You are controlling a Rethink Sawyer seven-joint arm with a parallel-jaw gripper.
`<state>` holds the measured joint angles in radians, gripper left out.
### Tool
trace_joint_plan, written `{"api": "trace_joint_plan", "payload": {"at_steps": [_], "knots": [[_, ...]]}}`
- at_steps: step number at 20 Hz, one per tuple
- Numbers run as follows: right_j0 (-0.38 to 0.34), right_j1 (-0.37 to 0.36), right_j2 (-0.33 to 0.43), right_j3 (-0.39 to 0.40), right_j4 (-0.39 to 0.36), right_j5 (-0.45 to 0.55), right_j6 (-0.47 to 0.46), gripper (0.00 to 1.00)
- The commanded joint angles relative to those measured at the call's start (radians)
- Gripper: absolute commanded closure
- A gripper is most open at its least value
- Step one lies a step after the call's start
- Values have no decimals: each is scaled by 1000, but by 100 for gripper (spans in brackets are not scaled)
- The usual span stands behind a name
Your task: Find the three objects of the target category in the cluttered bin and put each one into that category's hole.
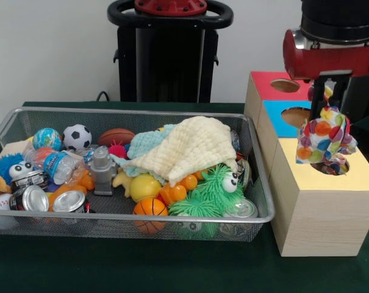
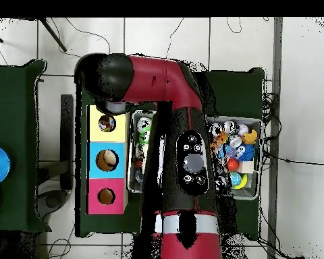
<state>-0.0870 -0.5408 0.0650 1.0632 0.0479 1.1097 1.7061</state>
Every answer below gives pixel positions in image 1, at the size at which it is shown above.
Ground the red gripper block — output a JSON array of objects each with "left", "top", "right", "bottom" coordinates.
[{"left": 282, "top": 29, "right": 369, "bottom": 122}]

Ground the knotted polka dot cloth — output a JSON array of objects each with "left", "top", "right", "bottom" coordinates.
[{"left": 295, "top": 85, "right": 359, "bottom": 165}]

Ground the cream yellow cloth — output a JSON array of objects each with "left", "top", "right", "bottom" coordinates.
[{"left": 123, "top": 115, "right": 238, "bottom": 187}]

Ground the wooden three-hole box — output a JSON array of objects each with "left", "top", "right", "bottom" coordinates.
[{"left": 243, "top": 71, "right": 369, "bottom": 258}]

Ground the silver mesh bin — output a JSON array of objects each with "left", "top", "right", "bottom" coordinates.
[{"left": 0, "top": 106, "right": 276, "bottom": 244}]

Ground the black standing panel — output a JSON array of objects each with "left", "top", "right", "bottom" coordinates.
[{"left": 339, "top": 74, "right": 369, "bottom": 123}]

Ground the green spiky puffer toy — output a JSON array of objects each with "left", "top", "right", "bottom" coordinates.
[{"left": 168, "top": 163, "right": 249, "bottom": 218}]

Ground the orange plastic toy brick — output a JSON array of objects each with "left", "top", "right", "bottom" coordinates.
[{"left": 158, "top": 173, "right": 199, "bottom": 204}]

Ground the light blue cloth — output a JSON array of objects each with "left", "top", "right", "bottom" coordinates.
[{"left": 109, "top": 123, "right": 176, "bottom": 178}]

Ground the orange toy basketball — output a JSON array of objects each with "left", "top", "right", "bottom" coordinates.
[{"left": 133, "top": 197, "right": 170, "bottom": 235}]

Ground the brown toy football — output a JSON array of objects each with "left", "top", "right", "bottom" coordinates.
[{"left": 98, "top": 128, "right": 136, "bottom": 147}]

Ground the silver toy robot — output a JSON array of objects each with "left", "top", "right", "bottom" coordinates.
[{"left": 88, "top": 145, "right": 118, "bottom": 196}]

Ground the black white soccer ball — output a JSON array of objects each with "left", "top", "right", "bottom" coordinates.
[{"left": 62, "top": 124, "right": 93, "bottom": 151}]

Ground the blue globe ball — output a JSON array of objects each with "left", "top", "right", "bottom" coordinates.
[{"left": 32, "top": 128, "right": 63, "bottom": 152}]

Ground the large blue spiky puffer toy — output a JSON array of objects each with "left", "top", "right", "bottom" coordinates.
[{"left": 0, "top": 152, "right": 34, "bottom": 186}]

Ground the robot pedestal with red flange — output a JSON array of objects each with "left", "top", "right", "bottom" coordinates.
[{"left": 107, "top": 0, "right": 234, "bottom": 103}]

